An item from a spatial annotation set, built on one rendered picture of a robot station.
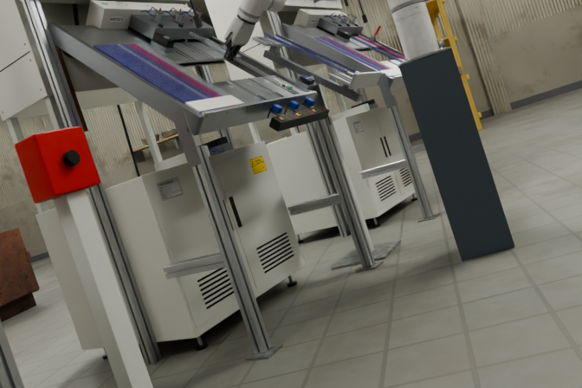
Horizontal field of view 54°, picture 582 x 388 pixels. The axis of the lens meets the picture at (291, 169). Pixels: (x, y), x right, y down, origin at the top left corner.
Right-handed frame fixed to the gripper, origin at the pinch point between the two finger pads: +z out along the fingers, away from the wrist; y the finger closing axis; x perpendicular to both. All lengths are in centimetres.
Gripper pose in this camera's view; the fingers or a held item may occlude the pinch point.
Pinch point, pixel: (230, 54)
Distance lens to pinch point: 223.3
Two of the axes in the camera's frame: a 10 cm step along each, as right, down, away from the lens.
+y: -5.3, 2.1, -8.2
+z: -4.3, 7.7, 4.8
